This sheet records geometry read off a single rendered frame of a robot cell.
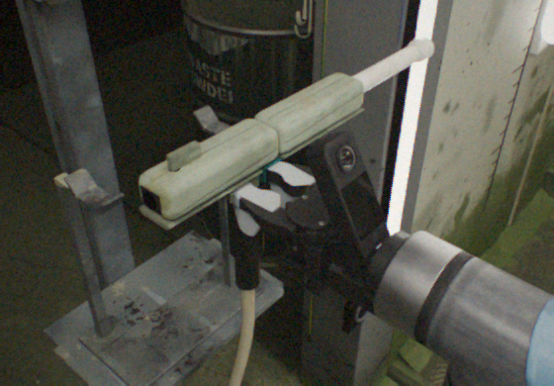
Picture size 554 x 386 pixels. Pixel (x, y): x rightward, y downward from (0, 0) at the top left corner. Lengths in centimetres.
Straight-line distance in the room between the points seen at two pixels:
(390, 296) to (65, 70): 51
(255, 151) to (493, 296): 26
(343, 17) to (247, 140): 53
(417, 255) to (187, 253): 62
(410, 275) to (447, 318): 4
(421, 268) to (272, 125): 22
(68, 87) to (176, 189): 34
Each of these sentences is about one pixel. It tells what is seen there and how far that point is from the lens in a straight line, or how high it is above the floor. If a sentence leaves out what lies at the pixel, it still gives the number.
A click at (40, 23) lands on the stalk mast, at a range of 80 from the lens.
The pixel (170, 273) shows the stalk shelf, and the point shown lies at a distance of 104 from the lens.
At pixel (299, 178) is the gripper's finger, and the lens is 62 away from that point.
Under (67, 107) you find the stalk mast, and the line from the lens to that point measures 85.
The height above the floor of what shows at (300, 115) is 120.
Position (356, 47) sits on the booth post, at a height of 109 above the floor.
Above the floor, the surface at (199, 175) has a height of 120.
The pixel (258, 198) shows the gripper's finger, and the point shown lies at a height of 116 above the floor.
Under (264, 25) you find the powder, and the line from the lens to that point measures 177.
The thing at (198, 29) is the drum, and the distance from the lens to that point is 180.
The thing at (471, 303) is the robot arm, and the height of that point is 117.
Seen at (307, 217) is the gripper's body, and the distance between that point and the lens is 57.
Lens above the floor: 152
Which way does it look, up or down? 37 degrees down
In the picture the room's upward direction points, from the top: straight up
